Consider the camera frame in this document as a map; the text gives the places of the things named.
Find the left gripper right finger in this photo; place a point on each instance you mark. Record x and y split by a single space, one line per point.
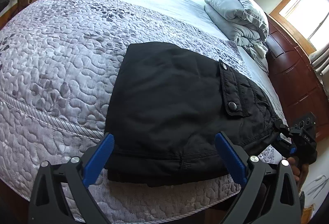
268 192

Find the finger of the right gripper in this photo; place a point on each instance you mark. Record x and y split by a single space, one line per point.
285 148
281 128

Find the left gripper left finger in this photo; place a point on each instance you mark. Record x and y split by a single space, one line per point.
48 203

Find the black quilted pants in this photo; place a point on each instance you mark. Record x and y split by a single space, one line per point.
166 108

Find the person's right hand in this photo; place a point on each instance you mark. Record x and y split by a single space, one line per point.
300 174

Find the dark wooden headboard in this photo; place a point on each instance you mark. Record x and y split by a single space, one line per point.
294 80

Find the folded grey duvet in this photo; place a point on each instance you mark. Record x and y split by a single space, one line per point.
243 22

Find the side wooden framed window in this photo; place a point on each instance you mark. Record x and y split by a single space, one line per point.
306 21

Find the grey quilted bedspread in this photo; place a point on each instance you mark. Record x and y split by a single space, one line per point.
59 63

